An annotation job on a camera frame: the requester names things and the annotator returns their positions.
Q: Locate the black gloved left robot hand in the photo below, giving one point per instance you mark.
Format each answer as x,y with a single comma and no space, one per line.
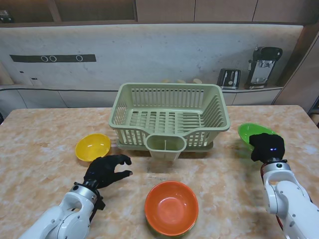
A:
102,171

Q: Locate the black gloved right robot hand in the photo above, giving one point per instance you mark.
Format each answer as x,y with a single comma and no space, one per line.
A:
266,147

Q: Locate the yellow plastic bowl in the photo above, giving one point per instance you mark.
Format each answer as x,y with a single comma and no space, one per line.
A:
93,148

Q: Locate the small deep green bowl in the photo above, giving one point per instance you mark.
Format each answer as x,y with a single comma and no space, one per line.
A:
245,132

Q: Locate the orange plastic bowl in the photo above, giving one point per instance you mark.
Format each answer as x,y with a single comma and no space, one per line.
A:
172,206

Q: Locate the wide green plastic bowl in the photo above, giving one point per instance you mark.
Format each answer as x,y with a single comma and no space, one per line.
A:
185,234

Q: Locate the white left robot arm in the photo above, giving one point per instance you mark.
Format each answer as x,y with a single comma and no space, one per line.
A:
62,219

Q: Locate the pale green cutlery holder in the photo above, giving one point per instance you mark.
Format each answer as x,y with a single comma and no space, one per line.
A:
159,154

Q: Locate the black silver coffee machine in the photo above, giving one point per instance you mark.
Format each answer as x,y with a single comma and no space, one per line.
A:
261,69

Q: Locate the black toaster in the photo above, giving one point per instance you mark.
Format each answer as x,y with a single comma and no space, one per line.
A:
228,79

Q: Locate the white kitchen counter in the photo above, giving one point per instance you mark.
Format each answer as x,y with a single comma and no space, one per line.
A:
74,98

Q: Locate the round wooden jar lid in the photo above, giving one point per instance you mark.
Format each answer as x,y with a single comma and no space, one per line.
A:
197,81

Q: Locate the pale green plastic dish rack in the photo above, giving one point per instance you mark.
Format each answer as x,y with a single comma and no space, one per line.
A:
169,85

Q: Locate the small dark box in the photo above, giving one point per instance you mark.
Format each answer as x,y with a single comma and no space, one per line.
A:
4,16

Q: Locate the black wall strip with rings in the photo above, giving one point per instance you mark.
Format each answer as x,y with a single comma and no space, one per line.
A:
64,58

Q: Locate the wooden wall cabinet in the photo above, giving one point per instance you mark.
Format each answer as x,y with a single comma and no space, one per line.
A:
164,10

